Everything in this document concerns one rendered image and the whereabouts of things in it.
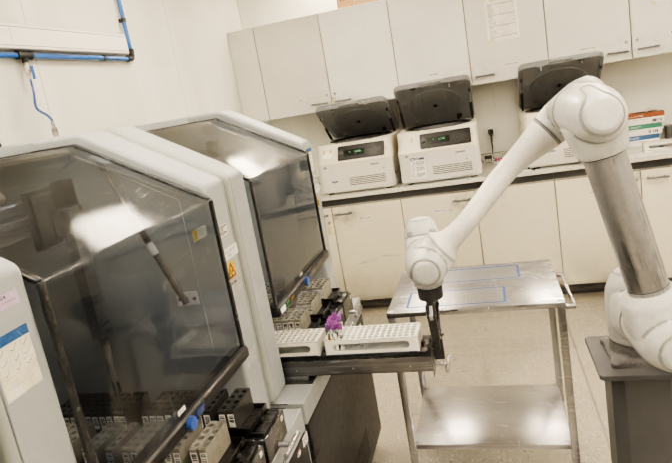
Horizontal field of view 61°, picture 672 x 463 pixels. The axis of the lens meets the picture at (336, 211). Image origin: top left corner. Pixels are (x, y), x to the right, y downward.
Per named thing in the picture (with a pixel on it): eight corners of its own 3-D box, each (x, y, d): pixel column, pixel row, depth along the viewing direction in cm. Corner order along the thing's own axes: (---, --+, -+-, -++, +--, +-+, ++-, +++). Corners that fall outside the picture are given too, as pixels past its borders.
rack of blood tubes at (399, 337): (326, 359, 179) (323, 341, 178) (334, 344, 189) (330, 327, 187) (420, 355, 171) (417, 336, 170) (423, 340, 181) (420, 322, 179)
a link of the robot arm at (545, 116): (526, 113, 162) (536, 116, 148) (576, 65, 157) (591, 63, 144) (558, 145, 162) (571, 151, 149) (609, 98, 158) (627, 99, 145)
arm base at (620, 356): (659, 332, 180) (658, 316, 179) (682, 366, 159) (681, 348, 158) (597, 335, 185) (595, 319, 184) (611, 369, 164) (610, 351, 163)
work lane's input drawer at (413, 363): (227, 385, 188) (221, 360, 186) (243, 365, 201) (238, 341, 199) (449, 377, 169) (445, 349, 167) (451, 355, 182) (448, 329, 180)
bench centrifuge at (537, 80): (528, 170, 377) (517, 64, 363) (522, 157, 435) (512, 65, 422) (620, 159, 361) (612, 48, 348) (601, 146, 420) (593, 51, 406)
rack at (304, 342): (235, 363, 188) (231, 346, 186) (246, 349, 197) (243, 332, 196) (320, 359, 180) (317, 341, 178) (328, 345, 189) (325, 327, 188)
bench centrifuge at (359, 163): (321, 196, 416) (305, 108, 403) (343, 181, 474) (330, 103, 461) (396, 187, 399) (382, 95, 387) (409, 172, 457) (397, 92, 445)
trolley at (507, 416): (411, 512, 219) (377, 314, 203) (422, 439, 263) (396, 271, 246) (598, 518, 201) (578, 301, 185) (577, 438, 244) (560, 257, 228)
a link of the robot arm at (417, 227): (408, 264, 176) (408, 278, 163) (401, 215, 172) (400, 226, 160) (443, 259, 174) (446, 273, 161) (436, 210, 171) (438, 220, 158)
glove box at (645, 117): (626, 126, 393) (625, 111, 391) (623, 124, 405) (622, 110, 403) (666, 121, 386) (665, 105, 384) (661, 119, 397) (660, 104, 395)
